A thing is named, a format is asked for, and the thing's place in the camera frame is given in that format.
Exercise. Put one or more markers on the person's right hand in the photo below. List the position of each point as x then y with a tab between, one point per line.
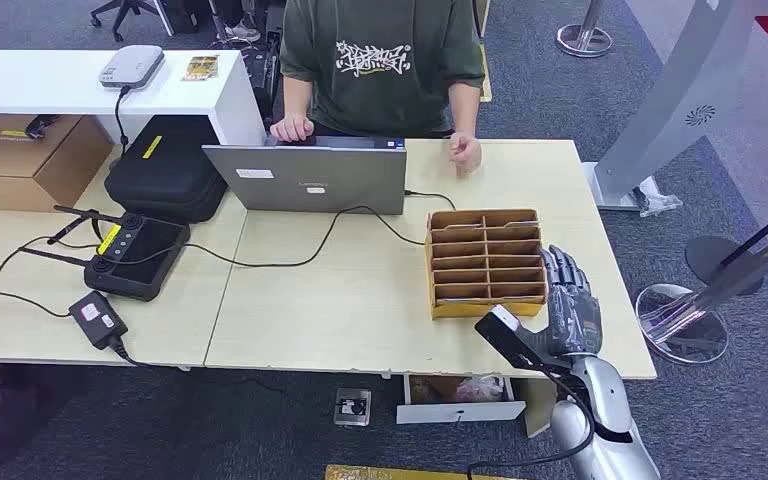
292	128

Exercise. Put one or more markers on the person's left hand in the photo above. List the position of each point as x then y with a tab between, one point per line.
465	154

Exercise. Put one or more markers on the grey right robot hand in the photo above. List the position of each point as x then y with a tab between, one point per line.
573	318

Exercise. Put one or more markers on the person's right forearm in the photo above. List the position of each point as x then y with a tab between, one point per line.
296	98

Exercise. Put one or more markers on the person's left forearm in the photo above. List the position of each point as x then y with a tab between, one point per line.
465	109

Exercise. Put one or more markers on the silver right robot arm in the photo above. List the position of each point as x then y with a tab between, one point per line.
608	394

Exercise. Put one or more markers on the wooden card organizer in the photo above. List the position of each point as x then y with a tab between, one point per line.
486	262

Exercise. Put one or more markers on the person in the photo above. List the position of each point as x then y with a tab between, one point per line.
384	60

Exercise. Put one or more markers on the grey laptop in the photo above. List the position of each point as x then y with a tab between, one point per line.
318	179

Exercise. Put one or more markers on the small yellow printed packet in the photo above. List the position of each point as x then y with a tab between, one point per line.
201	67

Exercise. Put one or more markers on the chrome stanchion with round base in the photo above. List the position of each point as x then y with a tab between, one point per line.
583	38
685	324

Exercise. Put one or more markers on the pink plastic bag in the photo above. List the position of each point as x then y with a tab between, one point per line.
480	389

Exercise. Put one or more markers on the black carrying case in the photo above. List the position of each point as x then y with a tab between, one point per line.
165	169

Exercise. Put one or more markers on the clear plastic wrap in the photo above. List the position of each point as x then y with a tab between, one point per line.
656	199

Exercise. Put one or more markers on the white open drawer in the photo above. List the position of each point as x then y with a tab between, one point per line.
457	411

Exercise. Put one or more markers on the black round floor base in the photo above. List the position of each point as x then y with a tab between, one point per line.
722	264

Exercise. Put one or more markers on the grey white router box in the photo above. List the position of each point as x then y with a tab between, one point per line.
132	65

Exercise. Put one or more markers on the black remote controller with antennas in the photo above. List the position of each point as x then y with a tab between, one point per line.
132	255

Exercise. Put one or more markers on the black office chair base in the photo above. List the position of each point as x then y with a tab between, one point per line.
122	12

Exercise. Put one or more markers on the silver kiosk stand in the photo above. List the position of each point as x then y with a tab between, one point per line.
679	99

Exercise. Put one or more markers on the white desk shelf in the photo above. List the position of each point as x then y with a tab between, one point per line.
72	89

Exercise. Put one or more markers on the grey floor socket box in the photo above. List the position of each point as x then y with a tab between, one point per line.
352	406

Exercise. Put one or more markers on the yellow patterned board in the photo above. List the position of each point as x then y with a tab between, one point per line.
390	474

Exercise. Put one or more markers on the small black object on box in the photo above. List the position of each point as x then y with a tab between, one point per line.
39	124

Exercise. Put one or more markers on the brown cardboard box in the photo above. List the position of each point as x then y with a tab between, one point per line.
29	162

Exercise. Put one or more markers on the black power adapter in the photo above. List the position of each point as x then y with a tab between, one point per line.
97	320

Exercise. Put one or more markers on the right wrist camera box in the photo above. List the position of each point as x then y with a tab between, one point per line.
498	331

